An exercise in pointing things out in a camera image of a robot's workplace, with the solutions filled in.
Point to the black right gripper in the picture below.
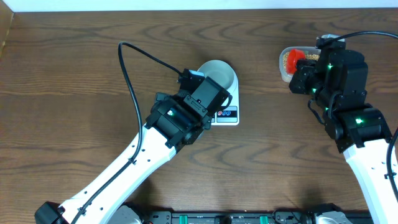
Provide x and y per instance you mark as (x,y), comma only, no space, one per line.
(303,73)

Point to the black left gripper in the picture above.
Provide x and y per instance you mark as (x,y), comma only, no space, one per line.
(168,98)

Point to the orange measuring scoop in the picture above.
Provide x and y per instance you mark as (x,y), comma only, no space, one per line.
(294,56)

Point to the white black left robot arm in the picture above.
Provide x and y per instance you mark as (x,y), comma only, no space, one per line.
(96,203)

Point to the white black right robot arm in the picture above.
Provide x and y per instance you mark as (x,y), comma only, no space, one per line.
(336,82)

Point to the white digital kitchen scale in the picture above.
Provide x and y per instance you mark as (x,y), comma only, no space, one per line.
(230,115)

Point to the white round bowl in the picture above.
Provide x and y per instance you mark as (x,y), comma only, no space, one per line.
(222,73)

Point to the pile of soybeans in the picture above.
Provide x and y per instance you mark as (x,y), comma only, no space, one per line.
(308,56)

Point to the clear plastic container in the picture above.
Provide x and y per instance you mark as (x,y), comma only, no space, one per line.
(284,75)

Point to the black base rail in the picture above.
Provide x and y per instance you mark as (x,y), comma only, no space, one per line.
(324,213)

